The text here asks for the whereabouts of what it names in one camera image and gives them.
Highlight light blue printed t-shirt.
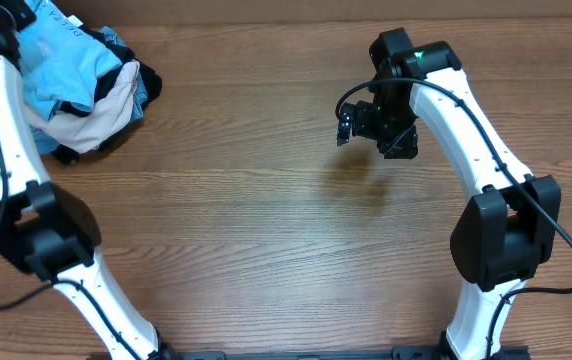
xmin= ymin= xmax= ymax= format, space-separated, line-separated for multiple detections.
xmin=18 ymin=0 xmax=122 ymax=120

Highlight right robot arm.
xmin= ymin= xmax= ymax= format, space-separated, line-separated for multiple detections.
xmin=336 ymin=28 xmax=561 ymax=359

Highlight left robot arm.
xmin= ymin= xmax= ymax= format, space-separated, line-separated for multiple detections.
xmin=0 ymin=1 xmax=175 ymax=359

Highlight black garment under pile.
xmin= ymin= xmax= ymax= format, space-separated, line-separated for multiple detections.
xmin=49 ymin=62 xmax=162 ymax=165

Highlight black garment on pile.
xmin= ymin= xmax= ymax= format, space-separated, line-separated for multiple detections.
xmin=59 ymin=25 xmax=135 ymax=117

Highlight cream white garment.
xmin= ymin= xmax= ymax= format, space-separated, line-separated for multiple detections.
xmin=24 ymin=60 xmax=142 ymax=154

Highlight blue denim jeans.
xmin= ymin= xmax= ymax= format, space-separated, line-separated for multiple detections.
xmin=32 ymin=25 xmax=162 ymax=164

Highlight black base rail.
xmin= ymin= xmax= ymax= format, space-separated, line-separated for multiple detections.
xmin=85 ymin=344 xmax=532 ymax=360

